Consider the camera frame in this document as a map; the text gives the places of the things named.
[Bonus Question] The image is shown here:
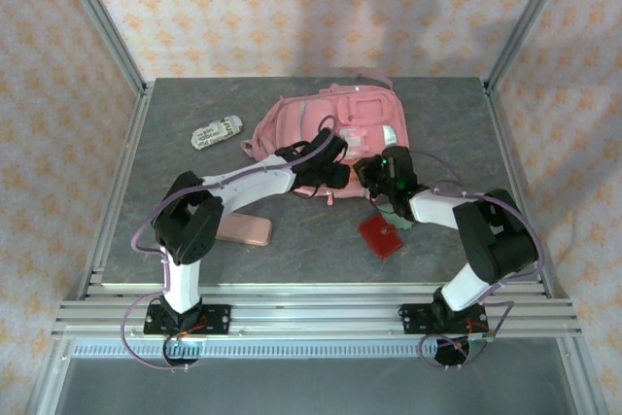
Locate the red wallet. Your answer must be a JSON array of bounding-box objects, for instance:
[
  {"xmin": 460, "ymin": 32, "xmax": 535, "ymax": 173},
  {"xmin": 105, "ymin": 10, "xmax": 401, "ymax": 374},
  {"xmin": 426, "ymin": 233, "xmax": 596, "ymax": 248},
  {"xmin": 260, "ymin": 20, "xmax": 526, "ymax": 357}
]
[{"xmin": 358, "ymin": 213, "xmax": 405, "ymax": 261}]

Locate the pink backpack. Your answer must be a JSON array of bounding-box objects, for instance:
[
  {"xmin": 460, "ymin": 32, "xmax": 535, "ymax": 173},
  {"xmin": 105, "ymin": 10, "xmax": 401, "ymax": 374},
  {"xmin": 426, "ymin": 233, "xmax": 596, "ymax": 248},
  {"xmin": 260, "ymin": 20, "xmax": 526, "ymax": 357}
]
[{"xmin": 241, "ymin": 75, "xmax": 412, "ymax": 205}]

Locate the pink pencil case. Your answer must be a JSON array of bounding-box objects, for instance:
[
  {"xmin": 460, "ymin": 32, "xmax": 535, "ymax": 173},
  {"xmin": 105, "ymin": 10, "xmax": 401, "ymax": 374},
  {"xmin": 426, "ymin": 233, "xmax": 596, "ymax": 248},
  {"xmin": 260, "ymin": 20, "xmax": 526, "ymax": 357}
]
[{"xmin": 216, "ymin": 213, "xmax": 273, "ymax": 248}]

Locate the black white printed pouch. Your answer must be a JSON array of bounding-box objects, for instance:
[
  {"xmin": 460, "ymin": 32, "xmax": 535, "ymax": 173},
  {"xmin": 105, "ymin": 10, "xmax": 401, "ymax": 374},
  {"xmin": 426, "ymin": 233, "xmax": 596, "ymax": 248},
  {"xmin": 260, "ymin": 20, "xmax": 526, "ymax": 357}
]
[{"xmin": 190, "ymin": 115, "xmax": 244, "ymax": 150}]

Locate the aluminium frame side rail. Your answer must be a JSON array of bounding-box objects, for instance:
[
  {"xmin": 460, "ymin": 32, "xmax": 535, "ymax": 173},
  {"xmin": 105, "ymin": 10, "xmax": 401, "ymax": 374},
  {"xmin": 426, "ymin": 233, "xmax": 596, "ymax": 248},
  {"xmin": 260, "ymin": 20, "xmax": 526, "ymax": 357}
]
[
  {"xmin": 77, "ymin": 88, "xmax": 153, "ymax": 299},
  {"xmin": 483, "ymin": 86, "xmax": 556, "ymax": 298}
]

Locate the aluminium frame cross rail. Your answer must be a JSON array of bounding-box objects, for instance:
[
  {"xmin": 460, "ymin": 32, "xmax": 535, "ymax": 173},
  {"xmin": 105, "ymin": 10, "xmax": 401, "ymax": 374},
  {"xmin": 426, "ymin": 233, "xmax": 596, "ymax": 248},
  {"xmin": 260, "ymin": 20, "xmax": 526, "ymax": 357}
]
[{"xmin": 51, "ymin": 282, "xmax": 583, "ymax": 340}]

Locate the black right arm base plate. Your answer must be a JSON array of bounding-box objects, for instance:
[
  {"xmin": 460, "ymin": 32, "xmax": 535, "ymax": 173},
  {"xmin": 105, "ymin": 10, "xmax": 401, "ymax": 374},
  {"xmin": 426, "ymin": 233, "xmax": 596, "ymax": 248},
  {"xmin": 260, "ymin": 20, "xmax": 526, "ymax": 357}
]
[{"xmin": 397, "ymin": 302, "xmax": 488, "ymax": 337}]

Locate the grey slotted cable duct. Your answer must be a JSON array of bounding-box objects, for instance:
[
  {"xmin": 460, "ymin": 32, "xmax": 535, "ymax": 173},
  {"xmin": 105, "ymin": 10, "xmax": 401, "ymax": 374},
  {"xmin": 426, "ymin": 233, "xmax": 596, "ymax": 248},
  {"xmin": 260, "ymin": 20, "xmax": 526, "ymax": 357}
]
[{"xmin": 62, "ymin": 340, "xmax": 568, "ymax": 359}]

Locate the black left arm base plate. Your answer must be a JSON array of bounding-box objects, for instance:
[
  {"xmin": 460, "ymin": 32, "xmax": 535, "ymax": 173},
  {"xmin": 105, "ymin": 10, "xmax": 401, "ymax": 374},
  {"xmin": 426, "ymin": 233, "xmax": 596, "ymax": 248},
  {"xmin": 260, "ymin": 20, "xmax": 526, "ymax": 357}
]
[{"xmin": 143, "ymin": 304, "xmax": 232, "ymax": 337}]

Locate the aluminium frame post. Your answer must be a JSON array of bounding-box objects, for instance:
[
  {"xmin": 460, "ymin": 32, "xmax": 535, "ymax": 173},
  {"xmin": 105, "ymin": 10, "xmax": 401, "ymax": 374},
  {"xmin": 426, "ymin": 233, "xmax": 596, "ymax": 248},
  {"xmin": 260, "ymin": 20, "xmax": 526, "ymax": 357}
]
[
  {"xmin": 51, "ymin": 0, "xmax": 150, "ymax": 95},
  {"xmin": 483, "ymin": 0, "xmax": 577, "ymax": 95}
]

